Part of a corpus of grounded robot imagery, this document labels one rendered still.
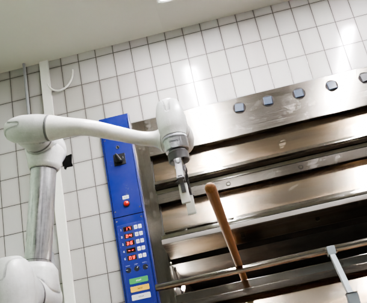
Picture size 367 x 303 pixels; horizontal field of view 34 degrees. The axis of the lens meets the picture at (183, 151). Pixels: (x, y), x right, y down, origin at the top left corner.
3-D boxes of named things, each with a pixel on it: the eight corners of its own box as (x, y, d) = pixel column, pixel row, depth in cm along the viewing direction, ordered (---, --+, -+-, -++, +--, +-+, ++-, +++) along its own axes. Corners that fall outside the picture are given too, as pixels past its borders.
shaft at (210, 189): (216, 190, 153) (214, 180, 154) (205, 193, 153) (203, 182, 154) (251, 291, 310) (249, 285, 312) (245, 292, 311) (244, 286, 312)
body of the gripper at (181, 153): (169, 159, 218) (174, 182, 215) (165, 150, 211) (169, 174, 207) (189, 154, 218) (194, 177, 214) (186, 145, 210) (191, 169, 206)
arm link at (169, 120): (186, 128, 211) (193, 142, 223) (177, 89, 217) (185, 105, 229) (156, 136, 212) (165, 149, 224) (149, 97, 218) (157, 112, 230)
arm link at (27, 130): (45, 106, 226) (59, 121, 238) (0, 108, 229) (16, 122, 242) (40, 138, 221) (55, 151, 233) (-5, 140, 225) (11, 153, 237)
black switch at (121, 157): (114, 166, 305) (111, 146, 310) (126, 163, 305) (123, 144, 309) (112, 163, 302) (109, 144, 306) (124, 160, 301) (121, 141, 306)
